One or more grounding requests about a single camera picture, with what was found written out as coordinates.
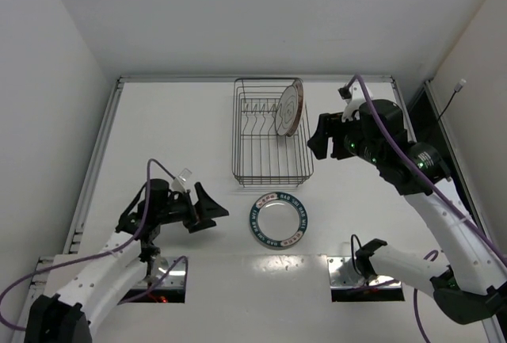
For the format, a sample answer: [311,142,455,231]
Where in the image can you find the white plate orange sunburst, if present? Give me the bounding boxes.
[275,78,304,137]

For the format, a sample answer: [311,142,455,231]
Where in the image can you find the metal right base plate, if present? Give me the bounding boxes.
[327,256,402,291]

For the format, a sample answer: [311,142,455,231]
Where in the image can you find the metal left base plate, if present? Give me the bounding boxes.
[132,256,187,290]

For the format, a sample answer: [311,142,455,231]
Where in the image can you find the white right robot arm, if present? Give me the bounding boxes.
[307,99,506,325]

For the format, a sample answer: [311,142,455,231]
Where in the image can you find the black wall cable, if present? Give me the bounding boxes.
[436,78,467,122]

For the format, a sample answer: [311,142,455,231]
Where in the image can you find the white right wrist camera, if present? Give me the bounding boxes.
[338,84,366,122]

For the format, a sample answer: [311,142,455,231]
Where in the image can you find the grey wire dish rack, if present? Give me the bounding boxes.
[231,77,314,188]

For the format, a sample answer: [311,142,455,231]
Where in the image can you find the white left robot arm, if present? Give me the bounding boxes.
[25,178,339,342]

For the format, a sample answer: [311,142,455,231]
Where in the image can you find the plate with green rim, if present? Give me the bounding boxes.
[248,192,308,250]

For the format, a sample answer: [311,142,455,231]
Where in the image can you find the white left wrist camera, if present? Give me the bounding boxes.
[170,168,192,193]

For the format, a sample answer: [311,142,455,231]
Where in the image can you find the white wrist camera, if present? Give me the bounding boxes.
[170,168,192,193]
[338,84,366,122]

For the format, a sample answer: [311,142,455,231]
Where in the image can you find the metal base plate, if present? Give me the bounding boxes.
[327,256,402,291]
[132,256,187,290]

